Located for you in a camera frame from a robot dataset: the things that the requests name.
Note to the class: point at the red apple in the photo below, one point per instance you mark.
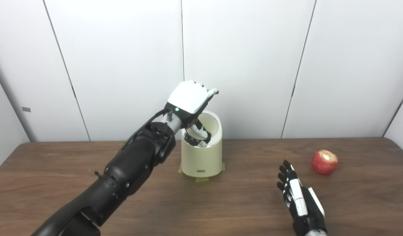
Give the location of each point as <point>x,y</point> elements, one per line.
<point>324,162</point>

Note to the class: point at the cream round bin lid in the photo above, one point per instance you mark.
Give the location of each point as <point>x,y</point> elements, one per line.
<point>212,126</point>

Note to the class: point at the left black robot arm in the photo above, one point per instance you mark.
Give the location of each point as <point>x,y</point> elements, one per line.
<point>129,167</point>

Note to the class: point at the cream-colored bin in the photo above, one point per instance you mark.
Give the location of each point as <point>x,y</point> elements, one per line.
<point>201,157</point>

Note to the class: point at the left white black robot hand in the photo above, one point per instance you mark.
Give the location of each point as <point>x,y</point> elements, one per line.
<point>188,98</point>

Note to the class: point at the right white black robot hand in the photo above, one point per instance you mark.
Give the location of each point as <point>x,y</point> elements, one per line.
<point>299,203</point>

